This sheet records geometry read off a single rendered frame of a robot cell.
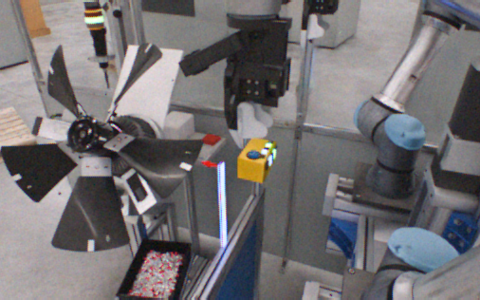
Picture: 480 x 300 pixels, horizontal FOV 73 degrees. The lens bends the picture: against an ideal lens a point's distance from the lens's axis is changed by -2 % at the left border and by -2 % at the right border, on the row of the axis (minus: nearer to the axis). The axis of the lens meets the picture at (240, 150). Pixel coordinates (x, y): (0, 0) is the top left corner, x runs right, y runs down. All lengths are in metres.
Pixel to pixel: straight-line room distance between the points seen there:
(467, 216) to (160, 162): 0.78
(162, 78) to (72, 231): 0.64
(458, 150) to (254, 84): 0.49
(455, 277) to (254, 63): 0.37
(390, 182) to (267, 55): 0.75
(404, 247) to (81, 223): 0.88
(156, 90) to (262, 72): 0.93
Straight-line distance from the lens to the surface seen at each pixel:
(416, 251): 0.66
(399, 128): 1.06
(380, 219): 1.20
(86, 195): 1.12
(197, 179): 2.02
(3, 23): 6.81
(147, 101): 1.36
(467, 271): 0.49
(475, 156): 0.83
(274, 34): 0.46
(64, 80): 1.26
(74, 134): 1.14
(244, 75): 0.46
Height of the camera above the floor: 1.71
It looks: 32 degrees down
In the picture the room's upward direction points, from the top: straight up
